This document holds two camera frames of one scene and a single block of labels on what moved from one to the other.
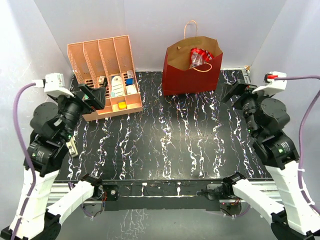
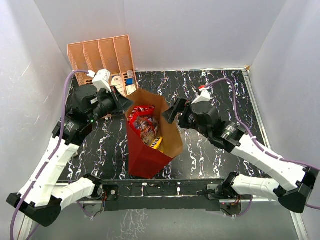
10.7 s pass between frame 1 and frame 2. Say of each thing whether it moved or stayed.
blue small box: stayed
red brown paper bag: moved
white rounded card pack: stayed
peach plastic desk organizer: stayed
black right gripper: moved
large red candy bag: moved
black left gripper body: moved
